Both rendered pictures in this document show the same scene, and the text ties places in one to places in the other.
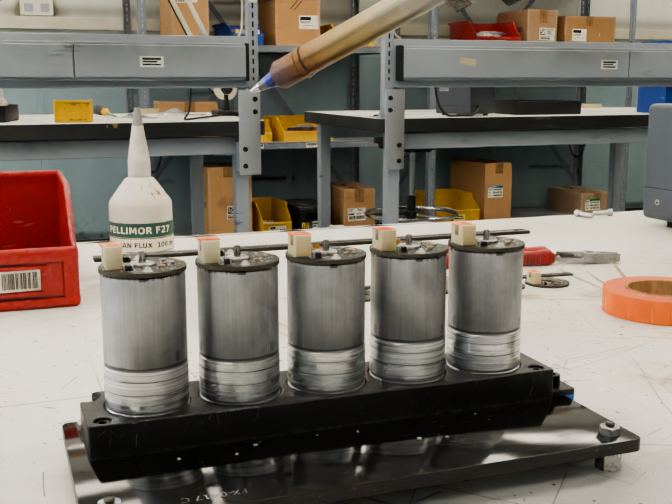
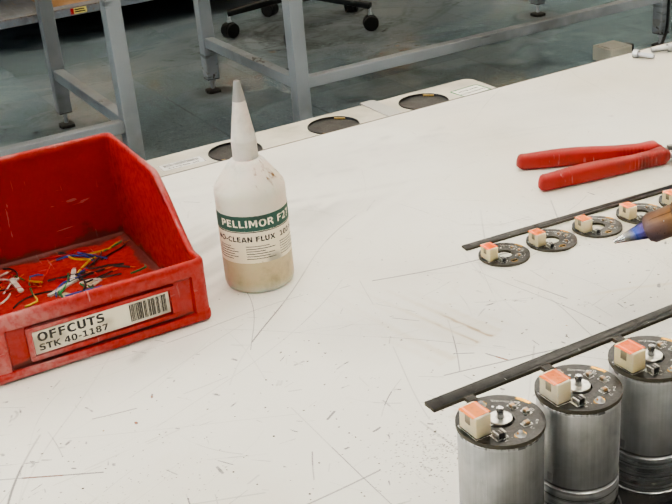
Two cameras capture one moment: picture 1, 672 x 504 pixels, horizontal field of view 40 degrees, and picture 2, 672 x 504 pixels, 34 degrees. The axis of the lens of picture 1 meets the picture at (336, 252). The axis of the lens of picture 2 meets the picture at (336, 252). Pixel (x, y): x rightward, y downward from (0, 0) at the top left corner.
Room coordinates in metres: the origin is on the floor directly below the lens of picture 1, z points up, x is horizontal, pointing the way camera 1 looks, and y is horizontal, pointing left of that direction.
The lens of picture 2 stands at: (0.01, 0.13, 0.99)
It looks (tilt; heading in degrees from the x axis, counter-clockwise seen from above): 25 degrees down; 353
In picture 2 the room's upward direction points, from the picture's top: 5 degrees counter-clockwise
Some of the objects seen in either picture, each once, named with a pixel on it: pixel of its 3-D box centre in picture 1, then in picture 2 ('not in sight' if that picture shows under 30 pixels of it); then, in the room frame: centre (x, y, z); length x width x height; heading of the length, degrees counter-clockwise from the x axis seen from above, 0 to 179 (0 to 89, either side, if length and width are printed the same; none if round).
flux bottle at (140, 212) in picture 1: (140, 200); (248, 183); (0.50, 0.11, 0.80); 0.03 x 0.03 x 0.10
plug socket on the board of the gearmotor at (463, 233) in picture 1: (465, 233); not in sight; (0.30, -0.04, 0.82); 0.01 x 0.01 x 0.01; 20
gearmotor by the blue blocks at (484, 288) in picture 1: (484, 314); not in sight; (0.30, -0.05, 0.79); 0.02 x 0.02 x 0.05
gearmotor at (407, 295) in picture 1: (407, 321); not in sight; (0.29, -0.02, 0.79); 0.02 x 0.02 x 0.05
